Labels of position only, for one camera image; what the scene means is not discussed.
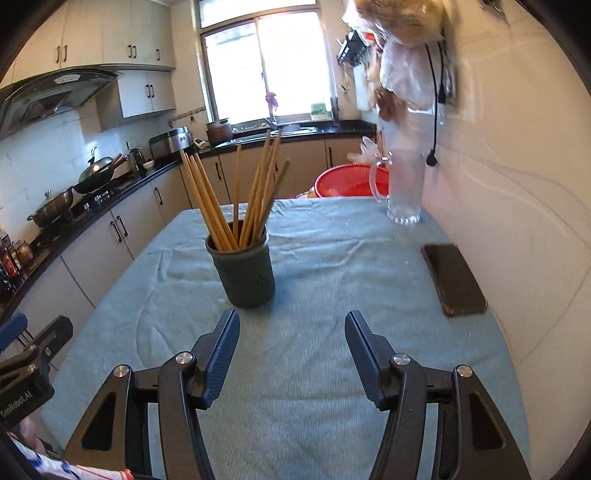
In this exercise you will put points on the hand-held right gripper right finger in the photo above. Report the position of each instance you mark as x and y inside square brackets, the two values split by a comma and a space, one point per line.
[364, 360]

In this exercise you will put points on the black kitchen countertop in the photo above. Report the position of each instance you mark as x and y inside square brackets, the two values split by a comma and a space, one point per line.
[351, 125]

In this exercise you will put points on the black wok with lid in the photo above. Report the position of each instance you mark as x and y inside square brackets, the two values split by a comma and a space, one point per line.
[97, 173]

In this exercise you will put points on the dark kettle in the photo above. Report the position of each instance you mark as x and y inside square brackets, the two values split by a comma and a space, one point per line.
[137, 160]

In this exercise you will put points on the bunch of wooden chopsticks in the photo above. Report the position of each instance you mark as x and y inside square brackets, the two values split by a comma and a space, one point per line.
[211, 217]

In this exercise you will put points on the black range hood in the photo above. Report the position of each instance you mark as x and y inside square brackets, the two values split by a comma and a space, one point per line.
[55, 92]

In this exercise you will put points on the steel cooking pot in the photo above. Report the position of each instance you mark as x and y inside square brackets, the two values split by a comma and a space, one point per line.
[53, 205]

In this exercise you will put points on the striped white clothing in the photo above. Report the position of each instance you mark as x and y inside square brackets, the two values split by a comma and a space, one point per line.
[69, 468]

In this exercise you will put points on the person's left hand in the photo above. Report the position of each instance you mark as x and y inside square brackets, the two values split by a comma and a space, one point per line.
[34, 434]

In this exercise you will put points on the beige base cabinets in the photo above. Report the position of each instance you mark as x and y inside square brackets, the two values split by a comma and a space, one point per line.
[97, 249]

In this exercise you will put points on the green table cloth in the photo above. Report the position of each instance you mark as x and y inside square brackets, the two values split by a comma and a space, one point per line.
[323, 277]

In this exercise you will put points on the purple hanging cloth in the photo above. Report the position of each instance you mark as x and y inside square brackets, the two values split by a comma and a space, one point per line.
[271, 99]

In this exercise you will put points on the green packet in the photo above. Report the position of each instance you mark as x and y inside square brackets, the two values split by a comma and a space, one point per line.
[320, 110]

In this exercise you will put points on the white plastic bag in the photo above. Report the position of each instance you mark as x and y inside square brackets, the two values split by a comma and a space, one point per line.
[371, 150]

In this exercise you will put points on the orange snack packet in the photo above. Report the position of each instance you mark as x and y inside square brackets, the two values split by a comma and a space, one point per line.
[25, 251]

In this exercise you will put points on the beige wall cabinets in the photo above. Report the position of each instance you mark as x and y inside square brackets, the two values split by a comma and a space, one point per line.
[101, 37]

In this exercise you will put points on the silver rice cooker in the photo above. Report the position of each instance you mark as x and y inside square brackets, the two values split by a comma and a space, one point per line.
[171, 143]

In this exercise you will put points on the dark perforated utensil holder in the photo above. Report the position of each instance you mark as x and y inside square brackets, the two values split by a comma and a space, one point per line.
[244, 277]

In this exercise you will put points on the kitchen window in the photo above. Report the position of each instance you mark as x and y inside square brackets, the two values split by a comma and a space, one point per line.
[286, 64]

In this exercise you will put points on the white cutting board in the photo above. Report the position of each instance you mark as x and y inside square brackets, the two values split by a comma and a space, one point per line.
[361, 90]

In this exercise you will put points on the small dark saucepan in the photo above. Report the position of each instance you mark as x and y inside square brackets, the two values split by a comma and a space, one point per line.
[219, 134]

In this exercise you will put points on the hanging plastic bags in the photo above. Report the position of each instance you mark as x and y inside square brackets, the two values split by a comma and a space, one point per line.
[406, 69]

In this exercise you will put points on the red plastic basket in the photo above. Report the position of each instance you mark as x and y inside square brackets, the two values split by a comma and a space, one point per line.
[346, 182]

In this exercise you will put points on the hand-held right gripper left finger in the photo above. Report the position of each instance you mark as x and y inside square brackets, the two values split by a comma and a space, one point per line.
[221, 355]

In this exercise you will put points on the black wall rack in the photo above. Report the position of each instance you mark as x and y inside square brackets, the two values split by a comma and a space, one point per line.
[351, 48]

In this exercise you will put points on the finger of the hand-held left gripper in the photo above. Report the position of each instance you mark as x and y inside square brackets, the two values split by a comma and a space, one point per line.
[14, 325]
[55, 332]

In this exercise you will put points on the gas stove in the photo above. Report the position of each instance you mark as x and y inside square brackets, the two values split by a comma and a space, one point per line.
[99, 197]

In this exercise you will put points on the black smartphone in clear case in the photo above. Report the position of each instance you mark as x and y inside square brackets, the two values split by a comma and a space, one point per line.
[455, 281]

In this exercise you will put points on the clear glass pitcher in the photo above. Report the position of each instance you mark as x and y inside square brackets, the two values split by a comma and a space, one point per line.
[406, 194]

